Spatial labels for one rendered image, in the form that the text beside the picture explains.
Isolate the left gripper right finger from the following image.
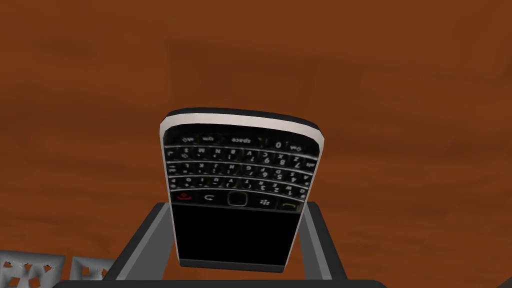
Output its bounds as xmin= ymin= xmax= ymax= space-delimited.
xmin=295 ymin=201 xmax=350 ymax=281

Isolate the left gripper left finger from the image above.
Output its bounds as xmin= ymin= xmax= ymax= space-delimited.
xmin=103 ymin=202 xmax=180 ymax=282

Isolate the black keypad mobile phone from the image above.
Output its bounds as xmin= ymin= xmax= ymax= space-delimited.
xmin=159 ymin=107 xmax=326 ymax=275

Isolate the pale grey lattice block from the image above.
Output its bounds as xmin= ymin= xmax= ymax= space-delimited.
xmin=0 ymin=249 xmax=117 ymax=288

